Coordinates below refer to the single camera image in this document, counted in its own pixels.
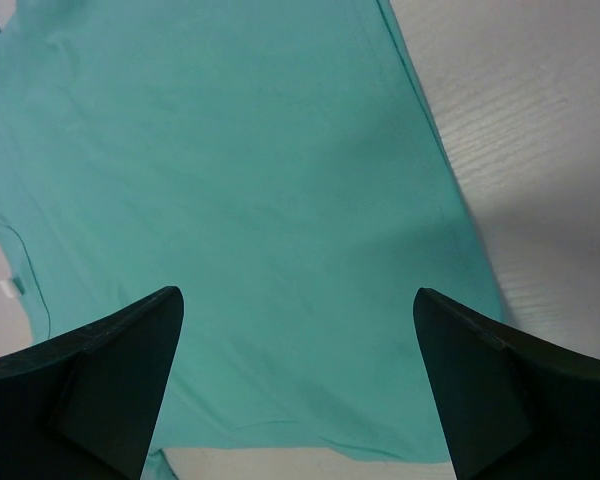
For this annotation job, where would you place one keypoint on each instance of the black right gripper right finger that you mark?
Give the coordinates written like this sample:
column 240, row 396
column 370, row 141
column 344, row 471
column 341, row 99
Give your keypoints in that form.
column 512, row 406

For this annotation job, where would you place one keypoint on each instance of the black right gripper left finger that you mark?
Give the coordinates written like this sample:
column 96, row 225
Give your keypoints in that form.
column 84, row 405

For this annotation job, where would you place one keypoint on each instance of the mint green t-shirt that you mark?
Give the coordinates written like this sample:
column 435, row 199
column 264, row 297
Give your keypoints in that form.
column 274, row 160

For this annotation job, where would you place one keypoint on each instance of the white shirt neck label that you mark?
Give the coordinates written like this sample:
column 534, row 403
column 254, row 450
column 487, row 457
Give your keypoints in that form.
column 9, row 288

